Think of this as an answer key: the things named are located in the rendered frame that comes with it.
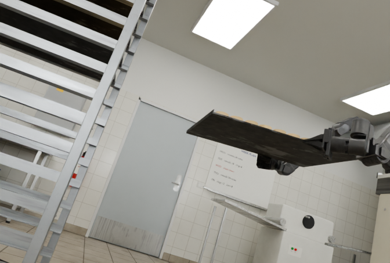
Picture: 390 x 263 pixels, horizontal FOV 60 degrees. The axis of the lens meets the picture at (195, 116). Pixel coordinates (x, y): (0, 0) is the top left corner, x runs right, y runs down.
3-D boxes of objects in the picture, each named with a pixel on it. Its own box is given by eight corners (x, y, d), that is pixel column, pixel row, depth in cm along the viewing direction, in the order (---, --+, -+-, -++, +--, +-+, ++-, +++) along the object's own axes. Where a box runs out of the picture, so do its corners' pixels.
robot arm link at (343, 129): (351, 130, 173) (340, 132, 183) (345, 121, 173) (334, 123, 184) (286, 178, 165) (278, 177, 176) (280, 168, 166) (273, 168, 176)
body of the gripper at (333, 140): (322, 155, 114) (346, 158, 110) (327, 126, 117) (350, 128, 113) (325, 160, 119) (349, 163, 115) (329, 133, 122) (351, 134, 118)
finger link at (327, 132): (299, 145, 119) (327, 148, 114) (302, 126, 121) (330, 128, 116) (303, 151, 124) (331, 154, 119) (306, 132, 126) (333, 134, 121)
